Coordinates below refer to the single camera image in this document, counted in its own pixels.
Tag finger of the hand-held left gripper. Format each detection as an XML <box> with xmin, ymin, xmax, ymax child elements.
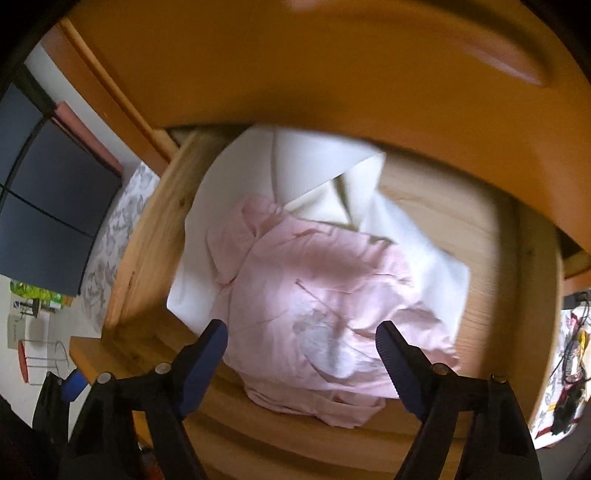
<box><xmin>62</xmin><ymin>369</ymin><xmax>87</xmax><ymax>404</ymax></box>

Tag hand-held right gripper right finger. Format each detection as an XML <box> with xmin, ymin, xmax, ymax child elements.
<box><xmin>375</xmin><ymin>320</ymin><xmax>543</xmax><ymax>480</ymax></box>

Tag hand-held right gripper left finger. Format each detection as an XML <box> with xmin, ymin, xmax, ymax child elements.
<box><xmin>60</xmin><ymin>318</ymin><xmax>229</xmax><ymax>480</ymax></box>

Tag pink garment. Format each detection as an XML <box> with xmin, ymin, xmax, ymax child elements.
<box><xmin>205</xmin><ymin>193</ymin><xmax>462</xmax><ymax>428</ymax></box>

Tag wooden drawer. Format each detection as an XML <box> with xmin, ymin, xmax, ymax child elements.
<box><xmin>67</xmin><ymin>0</ymin><xmax>591</xmax><ymax>259</ymax></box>
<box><xmin>69</xmin><ymin>129</ymin><xmax>566</xmax><ymax>480</ymax></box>

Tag white shirt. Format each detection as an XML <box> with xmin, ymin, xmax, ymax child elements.
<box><xmin>166</xmin><ymin>127</ymin><xmax>472</xmax><ymax>333</ymax></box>

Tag green packets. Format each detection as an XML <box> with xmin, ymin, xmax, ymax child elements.
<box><xmin>9</xmin><ymin>279</ymin><xmax>75</xmax><ymax>310</ymax></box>

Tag grey floral quilt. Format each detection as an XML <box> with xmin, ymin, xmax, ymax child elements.
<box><xmin>81</xmin><ymin>164</ymin><xmax>160</xmax><ymax>333</ymax></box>

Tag dark wardrobe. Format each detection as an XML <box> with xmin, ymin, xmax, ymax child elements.
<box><xmin>0</xmin><ymin>65</ymin><xmax>123</xmax><ymax>296</ymax></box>

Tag pink panel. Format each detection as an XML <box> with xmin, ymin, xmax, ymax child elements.
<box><xmin>53</xmin><ymin>102</ymin><xmax>123</xmax><ymax>174</ymax></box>

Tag wooden nightstand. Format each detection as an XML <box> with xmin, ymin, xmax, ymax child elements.
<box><xmin>41</xmin><ymin>0</ymin><xmax>591</xmax><ymax>282</ymax></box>

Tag wire basket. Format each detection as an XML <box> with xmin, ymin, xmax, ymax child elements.
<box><xmin>18</xmin><ymin>339</ymin><xmax>70</xmax><ymax>384</ymax></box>

